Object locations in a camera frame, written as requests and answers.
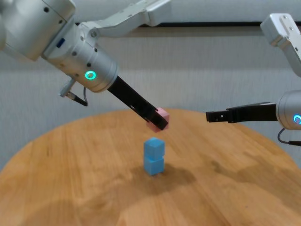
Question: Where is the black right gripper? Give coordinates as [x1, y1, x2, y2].
[206, 102, 278, 124]

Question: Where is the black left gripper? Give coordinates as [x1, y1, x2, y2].
[107, 75, 169, 130]

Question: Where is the pink cube block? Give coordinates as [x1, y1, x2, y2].
[145, 107, 170, 133]

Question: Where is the blue cube block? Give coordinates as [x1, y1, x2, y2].
[143, 137, 165, 161]
[143, 155, 165, 176]

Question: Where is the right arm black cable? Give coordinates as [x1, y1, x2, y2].
[277, 128, 301, 145]

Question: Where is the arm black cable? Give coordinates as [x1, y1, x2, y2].
[277, 128, 301, 145]
[58, 79, 89, 107]

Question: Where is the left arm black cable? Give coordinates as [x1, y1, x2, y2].
[58, 79, 89, 107]

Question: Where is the black wall rail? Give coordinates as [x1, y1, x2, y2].
[138, 21, 262, 28]

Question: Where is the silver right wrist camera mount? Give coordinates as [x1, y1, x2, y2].
[260, 13, 301, 78]

